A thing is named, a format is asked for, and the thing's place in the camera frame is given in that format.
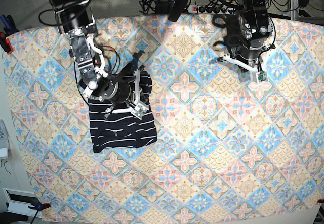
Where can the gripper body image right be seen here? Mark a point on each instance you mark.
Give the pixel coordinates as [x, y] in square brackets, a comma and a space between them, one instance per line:
[248, 55]

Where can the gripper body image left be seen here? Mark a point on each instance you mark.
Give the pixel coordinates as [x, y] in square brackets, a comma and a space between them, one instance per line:
[116, 90]

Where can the navy white striped T-shirt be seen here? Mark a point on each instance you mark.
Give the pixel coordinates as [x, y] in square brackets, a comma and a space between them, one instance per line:
[122, 130]

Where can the white power strip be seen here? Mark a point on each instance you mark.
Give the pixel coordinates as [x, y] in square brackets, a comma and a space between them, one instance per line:
[211, 9]

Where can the patterned tile tablecloth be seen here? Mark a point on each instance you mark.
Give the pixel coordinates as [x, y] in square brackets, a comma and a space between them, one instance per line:
[225, 148]

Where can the orange black clamp upper left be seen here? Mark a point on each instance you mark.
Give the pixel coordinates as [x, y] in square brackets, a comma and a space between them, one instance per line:
[9, 29]

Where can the white device left edge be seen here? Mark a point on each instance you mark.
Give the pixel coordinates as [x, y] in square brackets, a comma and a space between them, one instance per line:
[4, 142]

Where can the blue orange clamp lower left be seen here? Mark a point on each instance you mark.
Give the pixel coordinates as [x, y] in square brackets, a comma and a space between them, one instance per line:
[39, 206]

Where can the white box lower left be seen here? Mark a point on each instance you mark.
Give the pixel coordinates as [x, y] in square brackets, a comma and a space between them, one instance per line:
[19, 201]

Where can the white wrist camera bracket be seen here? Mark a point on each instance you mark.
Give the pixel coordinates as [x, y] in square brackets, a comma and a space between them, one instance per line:
[138, 109]
[257, 73]

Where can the black mount post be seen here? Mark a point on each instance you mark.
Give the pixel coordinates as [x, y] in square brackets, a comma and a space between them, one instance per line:
[177, 9]

